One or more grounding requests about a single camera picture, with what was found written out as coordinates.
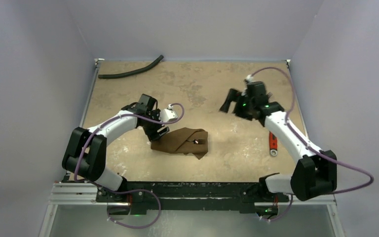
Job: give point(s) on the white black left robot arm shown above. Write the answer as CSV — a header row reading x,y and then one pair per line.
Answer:
x,y
86,152

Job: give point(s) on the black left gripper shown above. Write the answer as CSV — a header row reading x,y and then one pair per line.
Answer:
x,y
154,135

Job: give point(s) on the aluminium extrusion rail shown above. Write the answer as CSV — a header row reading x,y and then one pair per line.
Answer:
x,y
76,194

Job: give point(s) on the black foam tube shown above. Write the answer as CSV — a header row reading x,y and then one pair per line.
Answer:
x,y
133,72

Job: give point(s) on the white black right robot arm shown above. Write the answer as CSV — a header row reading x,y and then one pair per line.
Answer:
x,y
313,175

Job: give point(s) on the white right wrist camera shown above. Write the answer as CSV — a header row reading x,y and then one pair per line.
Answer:
x,y
248,79

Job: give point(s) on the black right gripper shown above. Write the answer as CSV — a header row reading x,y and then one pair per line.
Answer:
x,y
238,99

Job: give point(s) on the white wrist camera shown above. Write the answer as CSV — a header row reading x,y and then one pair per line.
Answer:
x,y
248,79
168,114

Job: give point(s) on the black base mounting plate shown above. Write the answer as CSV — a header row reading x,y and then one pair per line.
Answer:
x,y
244,197

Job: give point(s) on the brown fabric napkin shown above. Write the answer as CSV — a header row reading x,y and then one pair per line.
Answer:
x,y
175,142

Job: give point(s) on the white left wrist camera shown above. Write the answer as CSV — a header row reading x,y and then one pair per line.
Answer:
x,y
168,114

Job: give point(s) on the adjustable wrench red handle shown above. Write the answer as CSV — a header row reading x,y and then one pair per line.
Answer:
x,y
273,145

